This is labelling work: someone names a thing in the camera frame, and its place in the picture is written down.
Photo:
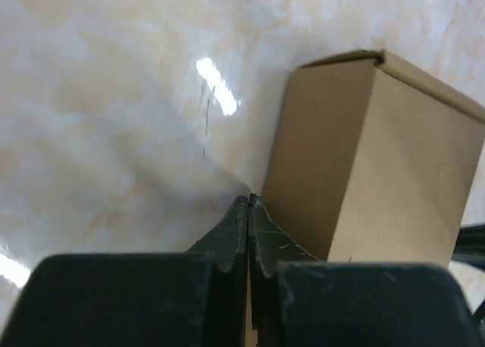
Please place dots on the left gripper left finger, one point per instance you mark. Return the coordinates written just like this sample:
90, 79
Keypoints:
193, 298

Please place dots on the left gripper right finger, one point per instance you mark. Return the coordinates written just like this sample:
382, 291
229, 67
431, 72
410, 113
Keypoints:
298, 300

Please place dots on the brown cardboard box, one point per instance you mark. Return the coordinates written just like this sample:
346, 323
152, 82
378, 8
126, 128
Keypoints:
373, 160

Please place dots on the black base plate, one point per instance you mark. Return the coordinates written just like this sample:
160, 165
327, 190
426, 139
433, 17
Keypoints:
470, 245

